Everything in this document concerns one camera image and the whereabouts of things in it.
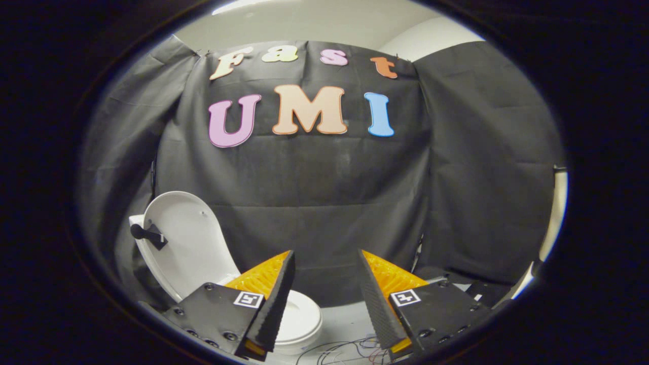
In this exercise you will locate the black backdrop cloth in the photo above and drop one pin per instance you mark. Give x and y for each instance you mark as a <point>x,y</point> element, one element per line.
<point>324,192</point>

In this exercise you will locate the white toilet lid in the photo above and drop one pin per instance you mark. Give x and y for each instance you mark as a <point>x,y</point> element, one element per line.
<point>192,238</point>

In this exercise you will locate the white ceramic toilet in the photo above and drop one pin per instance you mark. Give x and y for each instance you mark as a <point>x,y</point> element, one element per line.
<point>304,319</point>

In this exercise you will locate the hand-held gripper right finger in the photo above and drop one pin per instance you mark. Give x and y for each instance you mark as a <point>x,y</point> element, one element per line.
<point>377,304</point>

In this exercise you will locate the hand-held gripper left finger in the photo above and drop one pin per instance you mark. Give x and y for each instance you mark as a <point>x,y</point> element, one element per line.
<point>276,304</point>

